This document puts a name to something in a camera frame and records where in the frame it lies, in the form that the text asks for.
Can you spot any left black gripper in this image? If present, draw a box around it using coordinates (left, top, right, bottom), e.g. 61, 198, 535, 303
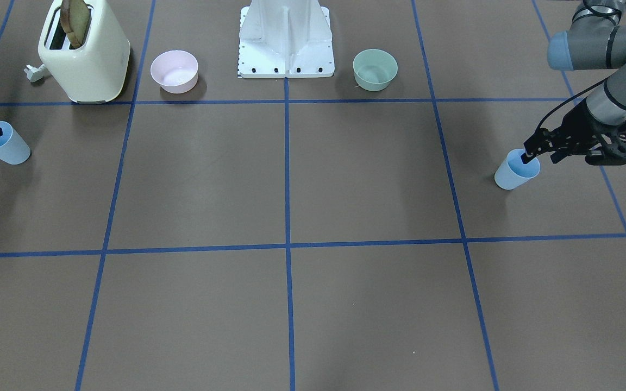
520, 102, 626, 166

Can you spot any cream toaster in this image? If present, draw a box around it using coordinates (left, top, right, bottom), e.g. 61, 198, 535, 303
37, 1, 131, 104

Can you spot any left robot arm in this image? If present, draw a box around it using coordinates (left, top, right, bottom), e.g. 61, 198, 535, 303
520, 1, 626, 166

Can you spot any green bowl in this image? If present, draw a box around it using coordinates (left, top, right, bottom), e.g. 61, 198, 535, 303
352, 48, 398, 92

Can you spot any toast slice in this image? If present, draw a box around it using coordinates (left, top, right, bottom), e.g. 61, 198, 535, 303
60, 0, 90, 49

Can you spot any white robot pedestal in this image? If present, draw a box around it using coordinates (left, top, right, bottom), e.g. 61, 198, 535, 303
237, 1, 335, 79

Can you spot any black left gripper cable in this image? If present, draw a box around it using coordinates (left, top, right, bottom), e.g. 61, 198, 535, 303
530, 0, 626, 143

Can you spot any pink bowl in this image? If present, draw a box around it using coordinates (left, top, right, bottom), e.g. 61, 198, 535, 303
150, 50, 199, 94

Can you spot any light blue cup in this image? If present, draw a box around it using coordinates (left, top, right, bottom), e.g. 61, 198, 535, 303
494, 149, 541, 190
0, 121, 32, 165

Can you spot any white toaster plug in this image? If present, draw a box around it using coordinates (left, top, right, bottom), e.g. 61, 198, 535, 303
24, 64, 49, 83

